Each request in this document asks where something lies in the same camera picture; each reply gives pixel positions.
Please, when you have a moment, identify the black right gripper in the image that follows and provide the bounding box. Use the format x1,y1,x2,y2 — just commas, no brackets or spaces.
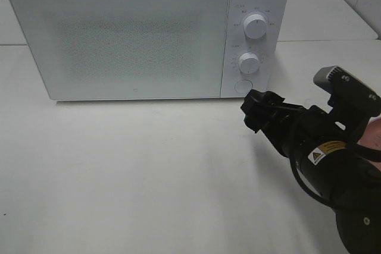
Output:
241,89,362,161

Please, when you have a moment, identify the round white door-release button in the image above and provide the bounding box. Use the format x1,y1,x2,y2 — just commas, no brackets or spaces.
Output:
235,79,253,95

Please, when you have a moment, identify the pink round plate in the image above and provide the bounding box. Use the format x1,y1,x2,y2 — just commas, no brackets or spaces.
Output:
358,117,381,150

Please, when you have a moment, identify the white microwave door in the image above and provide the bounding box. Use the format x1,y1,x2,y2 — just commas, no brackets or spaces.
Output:
10,0,228,101

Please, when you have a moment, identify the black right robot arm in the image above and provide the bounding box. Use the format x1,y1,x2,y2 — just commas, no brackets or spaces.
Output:
241,90,380,253

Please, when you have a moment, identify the lower white microwave knob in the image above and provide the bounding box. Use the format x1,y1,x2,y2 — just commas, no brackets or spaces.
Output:
238,52,260,74

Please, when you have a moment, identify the white microwave knob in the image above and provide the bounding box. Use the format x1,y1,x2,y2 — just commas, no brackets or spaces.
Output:
238,52,260,74
243,13,267,40

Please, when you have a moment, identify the upper white microwave knob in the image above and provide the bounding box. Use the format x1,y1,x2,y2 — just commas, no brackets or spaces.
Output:
243,13,267,40

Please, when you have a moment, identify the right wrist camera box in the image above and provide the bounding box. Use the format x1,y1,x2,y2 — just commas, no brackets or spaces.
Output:
313,65,380,117

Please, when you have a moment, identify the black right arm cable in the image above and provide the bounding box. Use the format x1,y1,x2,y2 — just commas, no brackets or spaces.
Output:
261,102,381,210

